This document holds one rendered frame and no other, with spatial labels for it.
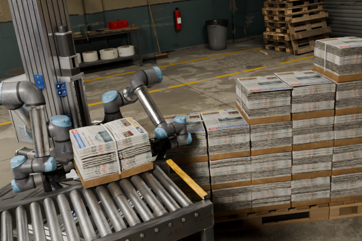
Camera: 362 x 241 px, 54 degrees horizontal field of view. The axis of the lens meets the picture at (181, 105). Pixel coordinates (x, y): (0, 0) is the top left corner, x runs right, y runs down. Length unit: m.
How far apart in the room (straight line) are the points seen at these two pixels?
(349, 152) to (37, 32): 2.23
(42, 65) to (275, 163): 1.68
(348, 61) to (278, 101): 0.51
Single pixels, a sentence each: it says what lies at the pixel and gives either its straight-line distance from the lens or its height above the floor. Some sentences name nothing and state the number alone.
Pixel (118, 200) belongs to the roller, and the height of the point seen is 0.79.
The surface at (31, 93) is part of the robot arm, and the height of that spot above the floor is 1.30.
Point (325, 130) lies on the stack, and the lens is 2.61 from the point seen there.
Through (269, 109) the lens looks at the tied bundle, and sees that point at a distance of 2.40.
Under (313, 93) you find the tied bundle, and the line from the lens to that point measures 2.47.
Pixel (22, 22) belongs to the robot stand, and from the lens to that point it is 2.49.
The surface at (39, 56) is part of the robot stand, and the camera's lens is 2.47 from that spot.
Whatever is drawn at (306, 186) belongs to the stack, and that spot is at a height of 0.31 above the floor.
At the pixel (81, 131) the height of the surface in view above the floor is 1.04.
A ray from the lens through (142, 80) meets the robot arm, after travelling 2.25.
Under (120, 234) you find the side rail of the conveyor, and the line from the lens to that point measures 1.59.
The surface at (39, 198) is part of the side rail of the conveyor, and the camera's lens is 1.98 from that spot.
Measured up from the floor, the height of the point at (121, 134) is 1.03.
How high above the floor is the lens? 1.77
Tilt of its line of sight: 19 degrees down
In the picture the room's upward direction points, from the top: 5 degrees counter-clockwise
